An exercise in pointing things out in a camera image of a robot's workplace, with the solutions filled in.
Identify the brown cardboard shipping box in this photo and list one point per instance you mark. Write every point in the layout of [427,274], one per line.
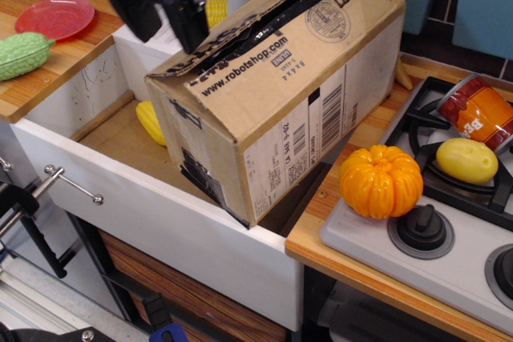
[273,89]

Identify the red plastic plate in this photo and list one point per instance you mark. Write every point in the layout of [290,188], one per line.
[56,19]

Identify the yellow toy corn cob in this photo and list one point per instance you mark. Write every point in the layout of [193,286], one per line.
[216,11]

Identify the yellow toy squash in sink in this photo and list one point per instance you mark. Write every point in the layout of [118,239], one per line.
[147,117]

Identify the green toy bitter gourd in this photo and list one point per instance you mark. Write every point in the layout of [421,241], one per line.
[23,53]

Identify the white toy sink basin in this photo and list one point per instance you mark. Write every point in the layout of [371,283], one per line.
[118,180]

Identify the black metal table clamp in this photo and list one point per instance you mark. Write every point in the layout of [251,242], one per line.
[21,204]

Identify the orange toy pumpkin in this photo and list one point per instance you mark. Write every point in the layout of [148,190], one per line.
[381,182]

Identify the red orange beans can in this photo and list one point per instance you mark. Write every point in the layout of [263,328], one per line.
[478,112]

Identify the yellow toy potato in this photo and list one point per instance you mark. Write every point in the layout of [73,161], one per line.
[467,160]

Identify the grey toy stove top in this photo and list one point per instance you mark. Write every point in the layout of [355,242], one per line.
[456,244]

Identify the black stove knob at edge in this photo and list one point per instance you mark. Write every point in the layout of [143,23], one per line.
[498,272]

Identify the blue black clamp handle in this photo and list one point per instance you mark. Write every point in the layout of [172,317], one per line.
[163,327]

